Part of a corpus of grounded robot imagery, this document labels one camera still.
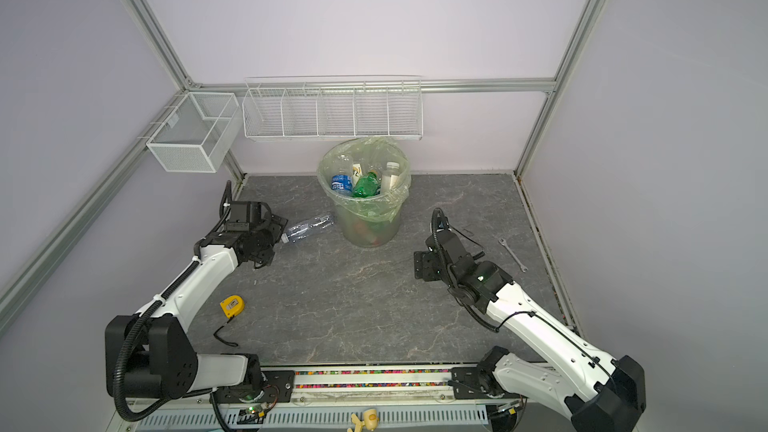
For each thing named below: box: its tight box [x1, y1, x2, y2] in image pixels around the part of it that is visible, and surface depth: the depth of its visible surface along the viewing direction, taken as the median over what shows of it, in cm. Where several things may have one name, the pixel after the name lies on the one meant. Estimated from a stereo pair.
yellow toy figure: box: [347, 408, 380, 432], surface depth 69 cm
